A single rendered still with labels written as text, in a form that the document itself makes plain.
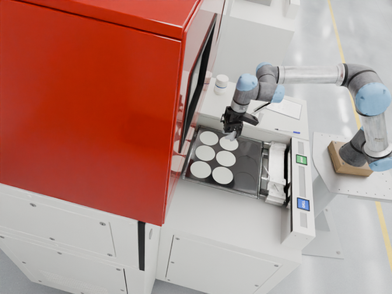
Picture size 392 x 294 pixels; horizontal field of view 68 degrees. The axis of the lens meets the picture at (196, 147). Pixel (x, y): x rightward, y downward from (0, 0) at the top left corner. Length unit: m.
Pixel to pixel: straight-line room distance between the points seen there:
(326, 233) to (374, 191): 0.84
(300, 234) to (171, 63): 1.01
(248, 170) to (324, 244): 1.23
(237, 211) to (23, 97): 1.04
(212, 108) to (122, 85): 1.14
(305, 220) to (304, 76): 0.60
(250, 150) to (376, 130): 0.57
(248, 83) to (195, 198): 0.59
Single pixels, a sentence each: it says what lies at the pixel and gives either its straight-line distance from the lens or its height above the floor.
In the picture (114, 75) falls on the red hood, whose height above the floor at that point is 1.71.
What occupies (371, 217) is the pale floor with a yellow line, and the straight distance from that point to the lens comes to 2.91.
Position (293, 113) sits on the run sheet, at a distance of 1.76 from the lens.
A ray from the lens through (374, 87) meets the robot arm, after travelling 1.29.
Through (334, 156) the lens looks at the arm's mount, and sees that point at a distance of 1.82.
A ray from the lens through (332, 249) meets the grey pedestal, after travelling 2.53.
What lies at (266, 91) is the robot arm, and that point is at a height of 1.34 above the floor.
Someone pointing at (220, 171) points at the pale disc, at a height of 0.90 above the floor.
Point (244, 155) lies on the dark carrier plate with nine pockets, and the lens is 1.51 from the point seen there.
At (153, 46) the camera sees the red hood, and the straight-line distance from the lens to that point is 0.44.
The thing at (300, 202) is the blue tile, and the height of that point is 0.96.
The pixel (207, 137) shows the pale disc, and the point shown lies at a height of 0.90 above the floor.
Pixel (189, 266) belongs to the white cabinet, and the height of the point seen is 0.45.
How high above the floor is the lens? 2.00
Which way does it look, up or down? 48 degrees down
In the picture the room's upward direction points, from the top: 12 degrees clockwise
